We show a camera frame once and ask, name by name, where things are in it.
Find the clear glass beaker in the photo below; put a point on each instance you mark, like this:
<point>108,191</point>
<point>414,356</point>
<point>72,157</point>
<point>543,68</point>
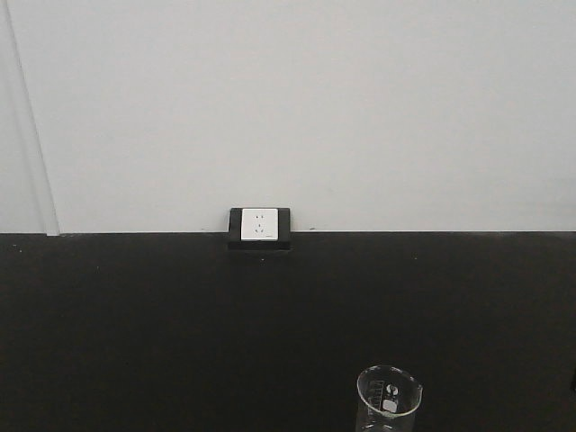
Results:
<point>388,399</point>

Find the white socket black base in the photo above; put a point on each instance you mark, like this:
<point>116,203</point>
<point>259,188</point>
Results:
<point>259,229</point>

